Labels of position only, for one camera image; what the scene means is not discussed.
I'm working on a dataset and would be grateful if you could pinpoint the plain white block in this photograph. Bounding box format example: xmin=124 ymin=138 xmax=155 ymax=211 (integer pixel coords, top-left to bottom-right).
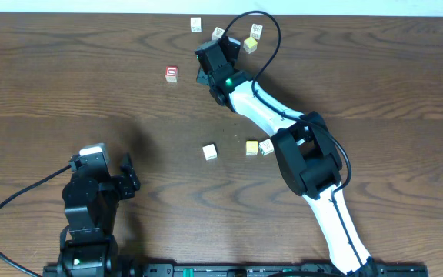
xmin=202 ymin=144 xmax=218 ymax=161

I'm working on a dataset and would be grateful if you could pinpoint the yellow block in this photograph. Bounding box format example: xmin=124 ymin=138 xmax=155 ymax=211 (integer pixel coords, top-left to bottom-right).
xmin=245 ymin=140 xmax=258 ymax=155

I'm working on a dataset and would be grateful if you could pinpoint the white block with pattern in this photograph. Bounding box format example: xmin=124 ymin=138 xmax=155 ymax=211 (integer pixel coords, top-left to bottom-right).
xmin=258 ymin=138 xmax=274 ymax=155

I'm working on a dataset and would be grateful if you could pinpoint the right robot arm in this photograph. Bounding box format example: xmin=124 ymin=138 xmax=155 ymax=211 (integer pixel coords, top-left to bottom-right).
xmin=195 ymin=38 xmax=376 ymax=276

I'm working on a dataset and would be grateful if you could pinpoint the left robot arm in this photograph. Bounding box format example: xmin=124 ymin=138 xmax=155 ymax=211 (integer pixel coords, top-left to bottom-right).
xmin=56 ymin=152 xmax=143 ymax=277

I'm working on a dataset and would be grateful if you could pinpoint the white block tilted top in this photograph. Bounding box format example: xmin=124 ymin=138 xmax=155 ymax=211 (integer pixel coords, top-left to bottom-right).
xmin=212 ymin=27 xmax=225 ymax=40

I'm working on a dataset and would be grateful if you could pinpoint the yellow-top block near centre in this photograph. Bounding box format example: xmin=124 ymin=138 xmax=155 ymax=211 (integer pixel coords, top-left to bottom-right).
xmin=243 ymin=37 xmax=258 ymax=54

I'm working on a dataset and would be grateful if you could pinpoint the white block top left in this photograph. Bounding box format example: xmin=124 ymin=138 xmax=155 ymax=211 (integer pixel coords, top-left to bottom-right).
xmin=190 ymin=17 xmax=202 ymax=32

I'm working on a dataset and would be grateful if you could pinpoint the white patterned block top right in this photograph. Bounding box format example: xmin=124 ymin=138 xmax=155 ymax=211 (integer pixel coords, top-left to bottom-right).
xmin=250 ymin=24 xmax=263 ymax=40

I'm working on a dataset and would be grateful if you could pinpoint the red letter block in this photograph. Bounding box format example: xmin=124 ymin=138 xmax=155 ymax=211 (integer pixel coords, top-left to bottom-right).
xmin=165 ymin=66 xmax=178 ymax=82

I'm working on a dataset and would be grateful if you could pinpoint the right black cable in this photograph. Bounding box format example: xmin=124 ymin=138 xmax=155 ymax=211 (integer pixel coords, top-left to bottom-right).
xmin=221 ymin=10 xmax=352 ymax=270

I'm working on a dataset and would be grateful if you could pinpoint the black cable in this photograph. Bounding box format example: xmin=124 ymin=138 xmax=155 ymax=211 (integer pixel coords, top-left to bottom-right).
xmin=0 ymin=164 xmax=72 ymax=277
xmin=221 ymin=10 xmax=352 ymax=270

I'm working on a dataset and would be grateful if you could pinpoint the left black cable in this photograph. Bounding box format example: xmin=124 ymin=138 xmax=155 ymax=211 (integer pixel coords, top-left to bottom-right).
xmin=0 ymin=164 xmax=72 ymax=277

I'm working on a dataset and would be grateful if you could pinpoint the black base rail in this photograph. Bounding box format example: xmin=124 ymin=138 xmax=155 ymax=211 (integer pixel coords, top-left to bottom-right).
xmin=42 ymin=262 xmax=429 ymax=277

